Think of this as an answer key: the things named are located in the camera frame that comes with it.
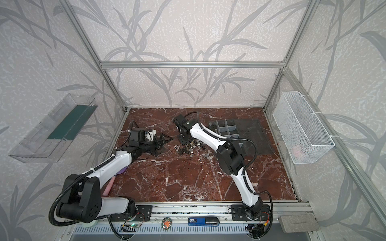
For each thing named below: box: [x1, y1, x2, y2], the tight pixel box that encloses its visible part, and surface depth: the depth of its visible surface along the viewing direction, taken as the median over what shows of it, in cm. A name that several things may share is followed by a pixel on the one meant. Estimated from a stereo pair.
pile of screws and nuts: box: [173, 139, 213, 159], surface depth 98 cm
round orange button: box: [161, 216, 173, 230], surface depth 72 cm
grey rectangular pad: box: [278, 213, 321, 234], surface depth 70 cm
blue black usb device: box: [187, 216, 220, 227], surface depth 69 cm
